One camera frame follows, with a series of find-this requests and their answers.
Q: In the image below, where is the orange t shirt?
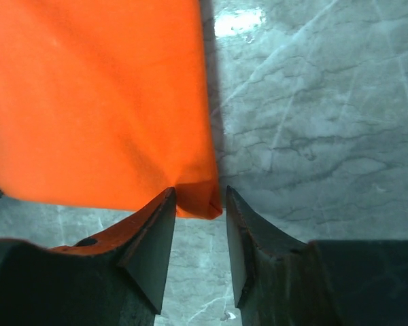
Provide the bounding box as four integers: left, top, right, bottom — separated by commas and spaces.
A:
0, 1, 222, 219

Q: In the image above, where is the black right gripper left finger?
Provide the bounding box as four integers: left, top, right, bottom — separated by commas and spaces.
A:
0, 187, 176, 325

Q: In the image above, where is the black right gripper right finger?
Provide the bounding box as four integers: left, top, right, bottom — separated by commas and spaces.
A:
226, 187, 408, 325

